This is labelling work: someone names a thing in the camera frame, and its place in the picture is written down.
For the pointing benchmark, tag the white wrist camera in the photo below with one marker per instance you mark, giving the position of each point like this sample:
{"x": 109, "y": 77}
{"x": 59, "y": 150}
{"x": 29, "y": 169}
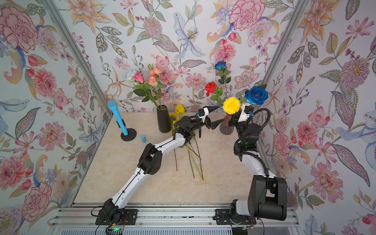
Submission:
{"x": 246, "y": 111}
{"x": 202, "y": 114}

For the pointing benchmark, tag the red rose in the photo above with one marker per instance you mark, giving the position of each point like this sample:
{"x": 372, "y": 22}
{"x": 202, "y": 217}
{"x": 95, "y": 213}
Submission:
{"x": 214, "y": 92}

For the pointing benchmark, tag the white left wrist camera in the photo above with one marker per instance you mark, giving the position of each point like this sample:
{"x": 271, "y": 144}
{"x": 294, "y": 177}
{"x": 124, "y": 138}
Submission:
{"x": 202, "y": 114}

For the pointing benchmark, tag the small yellow flower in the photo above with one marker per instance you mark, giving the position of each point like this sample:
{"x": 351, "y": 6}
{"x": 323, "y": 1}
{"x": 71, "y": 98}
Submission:
{"x": 231, "y": 105}

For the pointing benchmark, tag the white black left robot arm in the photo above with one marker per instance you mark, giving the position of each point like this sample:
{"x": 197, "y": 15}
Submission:
{"x": 151, "y": 160}

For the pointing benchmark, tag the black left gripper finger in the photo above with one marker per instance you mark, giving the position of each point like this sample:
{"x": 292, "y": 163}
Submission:
{"x": 211, "y": 109}
{"x": 214, "y": 124}

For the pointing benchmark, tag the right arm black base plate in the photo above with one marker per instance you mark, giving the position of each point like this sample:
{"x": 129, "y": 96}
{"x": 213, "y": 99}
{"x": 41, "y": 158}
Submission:
{"x": 224, "y": 217}

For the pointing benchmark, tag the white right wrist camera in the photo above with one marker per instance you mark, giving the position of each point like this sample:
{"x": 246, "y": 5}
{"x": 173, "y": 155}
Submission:
{"x": 246, "y": 111}

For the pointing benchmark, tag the blue toy microphone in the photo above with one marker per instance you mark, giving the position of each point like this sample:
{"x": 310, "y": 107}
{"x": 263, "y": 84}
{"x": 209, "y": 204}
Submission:
{"x": 114, "y": 109}

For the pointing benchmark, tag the small blue cylinder cap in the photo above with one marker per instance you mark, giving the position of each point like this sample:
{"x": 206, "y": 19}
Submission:
{"x": 143, "y": 138}

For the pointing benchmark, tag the black microphone stand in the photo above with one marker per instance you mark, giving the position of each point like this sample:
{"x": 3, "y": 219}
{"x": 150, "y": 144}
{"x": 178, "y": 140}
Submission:
{"x": 129, "y": 134}

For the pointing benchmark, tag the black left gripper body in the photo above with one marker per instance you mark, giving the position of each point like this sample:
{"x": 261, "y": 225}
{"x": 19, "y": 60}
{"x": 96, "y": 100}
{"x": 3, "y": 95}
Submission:
{"x": 200, "y": 122}

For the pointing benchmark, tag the brown glass vase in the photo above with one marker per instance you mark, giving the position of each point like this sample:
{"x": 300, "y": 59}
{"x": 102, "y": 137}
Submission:
{"x": 225, "y": 129}

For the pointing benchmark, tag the black cylindrical vase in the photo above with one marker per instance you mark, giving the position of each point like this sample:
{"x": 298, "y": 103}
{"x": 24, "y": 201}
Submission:
{"x": 163, "y": 119}

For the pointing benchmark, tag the orange yellow sunflower vase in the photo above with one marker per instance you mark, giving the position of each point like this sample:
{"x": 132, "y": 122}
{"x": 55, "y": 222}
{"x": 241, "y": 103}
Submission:
{"x": 173, "y": 119}

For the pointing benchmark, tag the small tall blue rose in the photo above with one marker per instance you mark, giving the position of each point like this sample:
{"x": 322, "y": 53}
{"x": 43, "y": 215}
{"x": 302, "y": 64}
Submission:
{"x": 222, "y": 73}

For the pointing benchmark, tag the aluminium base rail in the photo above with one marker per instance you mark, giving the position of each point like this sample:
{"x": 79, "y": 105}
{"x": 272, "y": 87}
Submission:
{"x": 166, "y": 219}

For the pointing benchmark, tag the large blue rose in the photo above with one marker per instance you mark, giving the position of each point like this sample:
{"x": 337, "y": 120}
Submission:
{"x": 257, "y": 95}

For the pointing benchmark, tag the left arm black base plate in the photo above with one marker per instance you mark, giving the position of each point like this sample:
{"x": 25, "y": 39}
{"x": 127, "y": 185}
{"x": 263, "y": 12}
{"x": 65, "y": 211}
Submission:
{"x": 120, "y": 217}

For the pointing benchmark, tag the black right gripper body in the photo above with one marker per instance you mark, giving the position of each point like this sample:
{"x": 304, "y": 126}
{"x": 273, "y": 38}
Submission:
{"x": 239, "y": 126}

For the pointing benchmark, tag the pink rose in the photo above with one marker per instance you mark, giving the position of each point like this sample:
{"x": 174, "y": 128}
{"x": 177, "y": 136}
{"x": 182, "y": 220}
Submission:
{"x": 139, "y": 77}

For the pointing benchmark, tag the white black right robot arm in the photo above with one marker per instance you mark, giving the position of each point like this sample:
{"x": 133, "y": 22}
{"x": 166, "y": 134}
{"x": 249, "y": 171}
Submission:
{"x": 268, "y": 193}

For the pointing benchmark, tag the peach pink flowers cluster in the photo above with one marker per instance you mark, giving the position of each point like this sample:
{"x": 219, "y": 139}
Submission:
{"x": 154, "y": 77}

